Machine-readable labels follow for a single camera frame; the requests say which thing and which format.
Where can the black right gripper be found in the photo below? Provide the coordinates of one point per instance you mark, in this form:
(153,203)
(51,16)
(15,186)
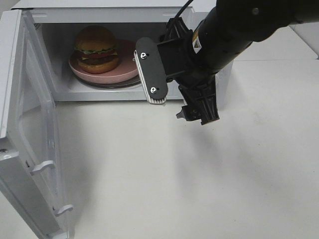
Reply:
(195,81)

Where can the burger with lettuce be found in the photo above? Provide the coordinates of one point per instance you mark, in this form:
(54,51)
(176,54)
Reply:
(96,50)

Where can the white microwave door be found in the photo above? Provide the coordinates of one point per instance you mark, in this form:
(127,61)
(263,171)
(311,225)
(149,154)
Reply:
(31,176)

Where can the pink round plate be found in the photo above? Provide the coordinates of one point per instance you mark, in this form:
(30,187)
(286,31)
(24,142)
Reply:
(125,70)

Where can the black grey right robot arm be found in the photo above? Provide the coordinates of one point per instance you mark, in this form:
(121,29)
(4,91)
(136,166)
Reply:
(233,25)

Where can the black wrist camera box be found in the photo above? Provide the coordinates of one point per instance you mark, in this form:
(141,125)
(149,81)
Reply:
(151,71)

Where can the glass microwave turntable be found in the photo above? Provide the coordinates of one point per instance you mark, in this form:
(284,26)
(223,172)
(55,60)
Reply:
(119,85)

